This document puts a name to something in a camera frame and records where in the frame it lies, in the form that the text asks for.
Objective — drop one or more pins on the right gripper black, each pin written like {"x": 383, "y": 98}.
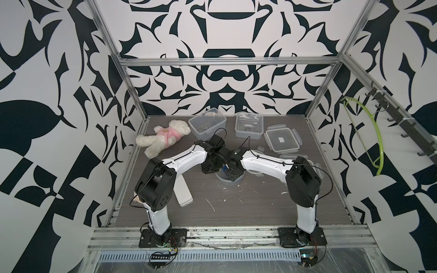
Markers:
{"x": 230, "y": 176}

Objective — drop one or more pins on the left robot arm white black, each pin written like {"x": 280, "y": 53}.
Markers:
{"x": 156, "y": 184}

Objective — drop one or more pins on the pink round alarm clock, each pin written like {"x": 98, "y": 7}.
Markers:
{"x": 137, "y": 201}

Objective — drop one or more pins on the clear lunch box lid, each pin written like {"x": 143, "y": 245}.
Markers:
{"x": 282, "y": 139}
{"x": 317, "y": 166}

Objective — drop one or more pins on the black wall hook rack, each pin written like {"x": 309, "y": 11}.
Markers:
{"x": 400, "y": 117}

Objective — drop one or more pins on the white rectangular box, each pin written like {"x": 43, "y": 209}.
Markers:
{"x": 182, "y": 192}

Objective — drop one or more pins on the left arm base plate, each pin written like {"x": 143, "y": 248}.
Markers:
{"x": 171, "y": 237}

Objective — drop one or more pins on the clear rectangular lunch box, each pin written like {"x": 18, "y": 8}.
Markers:
{"x": 204, "y": 126}
{"x": 249, "y": 125}

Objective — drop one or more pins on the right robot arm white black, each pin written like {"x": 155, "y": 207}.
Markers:
{"x": 301, "y": 179}

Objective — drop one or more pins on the white teddy bear pink shirt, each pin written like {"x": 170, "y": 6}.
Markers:
{"x": 163, "y": 138}

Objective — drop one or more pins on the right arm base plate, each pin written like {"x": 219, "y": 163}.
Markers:
{"x": 296, "y": 238}

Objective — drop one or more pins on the green clothes hanger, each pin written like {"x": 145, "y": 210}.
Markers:
{"x": 366, "y": 128}

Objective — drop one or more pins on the round clear container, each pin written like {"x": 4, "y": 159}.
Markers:
{"x": 221, "y": 176}

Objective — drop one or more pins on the aluminium frame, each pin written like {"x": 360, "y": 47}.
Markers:
{"x": 302, "y": 57}

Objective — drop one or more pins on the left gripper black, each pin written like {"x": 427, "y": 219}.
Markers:
{"x": 205, "y": 169}

